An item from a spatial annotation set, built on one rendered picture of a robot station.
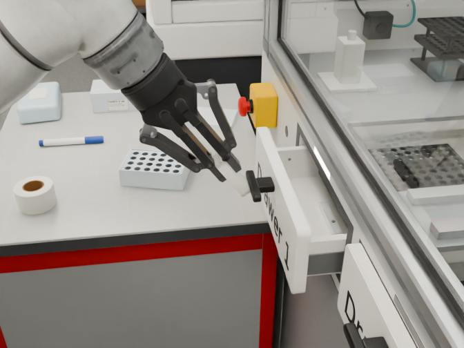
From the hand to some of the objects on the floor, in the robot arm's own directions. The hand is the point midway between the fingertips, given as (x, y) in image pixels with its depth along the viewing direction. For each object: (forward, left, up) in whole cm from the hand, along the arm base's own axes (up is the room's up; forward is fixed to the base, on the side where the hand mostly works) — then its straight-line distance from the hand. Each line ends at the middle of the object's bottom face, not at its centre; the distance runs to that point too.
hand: (232, 174), depth 79 cm
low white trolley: (-27, +36, -93) cm, 103 cm away
